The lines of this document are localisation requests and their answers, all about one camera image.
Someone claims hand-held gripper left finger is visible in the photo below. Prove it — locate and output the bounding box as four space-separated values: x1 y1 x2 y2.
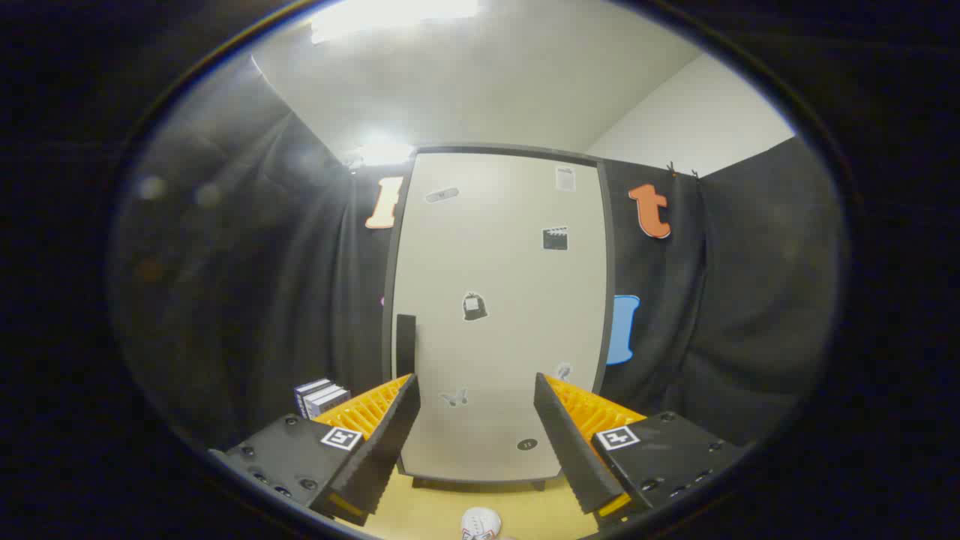
208 373 422 527

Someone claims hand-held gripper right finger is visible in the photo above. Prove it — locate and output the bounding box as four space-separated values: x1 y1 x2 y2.
534 372 751 530

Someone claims black door handle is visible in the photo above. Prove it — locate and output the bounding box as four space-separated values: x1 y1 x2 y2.
395 313 417 377

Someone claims white shoe cabinet door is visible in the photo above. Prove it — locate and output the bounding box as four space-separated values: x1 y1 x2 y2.
391 152 608 482

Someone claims white striped canvas shoe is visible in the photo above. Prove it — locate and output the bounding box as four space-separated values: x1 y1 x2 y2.
460 507 503 540

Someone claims grey shoe cabinet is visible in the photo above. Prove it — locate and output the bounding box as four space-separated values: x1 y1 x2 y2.
381 144 617 492

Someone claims grey book set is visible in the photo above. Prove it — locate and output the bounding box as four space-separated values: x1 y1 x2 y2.
294 378 352 421

